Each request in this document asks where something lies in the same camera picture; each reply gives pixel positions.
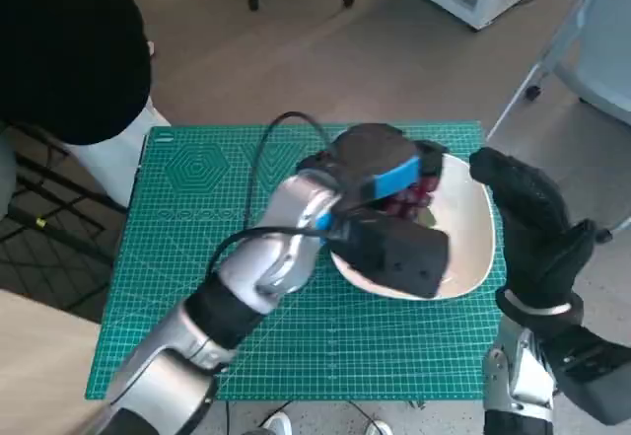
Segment black metal frame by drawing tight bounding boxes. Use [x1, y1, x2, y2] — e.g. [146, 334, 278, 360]
[0, 123, 129, 308]

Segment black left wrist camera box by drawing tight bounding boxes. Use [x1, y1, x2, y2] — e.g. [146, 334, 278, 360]
[327, 207, 453, 301]

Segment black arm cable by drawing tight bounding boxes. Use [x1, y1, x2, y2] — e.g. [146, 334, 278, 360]
[206, 111, 332, 278]

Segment pale blue mesh chair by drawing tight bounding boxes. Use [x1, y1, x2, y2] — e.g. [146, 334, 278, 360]
[485, 0, 631, 247]

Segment white square plate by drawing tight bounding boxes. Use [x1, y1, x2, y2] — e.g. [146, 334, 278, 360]
[328, 151, 497, 302]

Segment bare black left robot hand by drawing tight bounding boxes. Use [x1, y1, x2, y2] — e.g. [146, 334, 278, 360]
[299, 122, 448, 209]

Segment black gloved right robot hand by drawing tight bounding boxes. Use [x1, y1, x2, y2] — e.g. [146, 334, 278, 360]
[467, 147, 598, 308]

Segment light wooden table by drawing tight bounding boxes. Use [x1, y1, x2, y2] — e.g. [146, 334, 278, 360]
[0, 289, 103, 435]

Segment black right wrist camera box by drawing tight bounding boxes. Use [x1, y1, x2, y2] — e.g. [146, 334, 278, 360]
[556, 326, 631, 426]

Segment green cutting mat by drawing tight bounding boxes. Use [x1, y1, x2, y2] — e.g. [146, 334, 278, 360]
[84, 119, 509, 401]

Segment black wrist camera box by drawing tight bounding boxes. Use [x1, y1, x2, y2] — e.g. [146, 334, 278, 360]
[327, 207, 453, 301]
[556, 326, 631, 426]

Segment purple toy grape bunch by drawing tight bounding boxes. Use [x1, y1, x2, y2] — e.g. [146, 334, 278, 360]
[379, 178, 440, 229]

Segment person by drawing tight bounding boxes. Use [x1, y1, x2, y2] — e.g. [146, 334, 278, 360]
[0, 0, 172, 209]

